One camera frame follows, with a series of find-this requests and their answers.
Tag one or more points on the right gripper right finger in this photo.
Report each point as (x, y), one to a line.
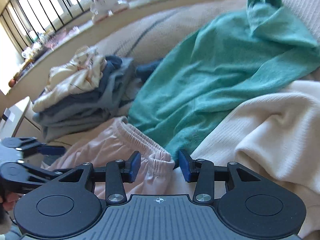
(190, 168)

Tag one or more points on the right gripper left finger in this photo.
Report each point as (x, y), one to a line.
(129, 169)

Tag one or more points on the light pink pants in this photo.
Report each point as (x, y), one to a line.
(117, 139)

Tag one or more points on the teal green garment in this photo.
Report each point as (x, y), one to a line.
(236, 57)

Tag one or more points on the cream floral patterned garment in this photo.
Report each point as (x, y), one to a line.
(81, 74)

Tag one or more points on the folded blue-grey clothes stack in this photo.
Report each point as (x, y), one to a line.
(78, 113)

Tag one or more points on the person's left hand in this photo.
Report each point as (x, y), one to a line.
(9, 201)

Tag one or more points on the white bedside cabinet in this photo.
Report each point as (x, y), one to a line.
(17, 121)

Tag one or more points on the white ribbed sweater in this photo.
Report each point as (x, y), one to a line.
(277, 136)

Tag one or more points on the dark blue small cloth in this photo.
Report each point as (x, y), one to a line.
(144, 71)

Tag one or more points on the cream striped bed blanket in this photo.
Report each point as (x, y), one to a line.
(159, 34)

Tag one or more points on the clutter items on windowsill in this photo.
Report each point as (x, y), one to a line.
(37, 50)

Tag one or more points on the black window railing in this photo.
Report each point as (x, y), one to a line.
(25, 20)

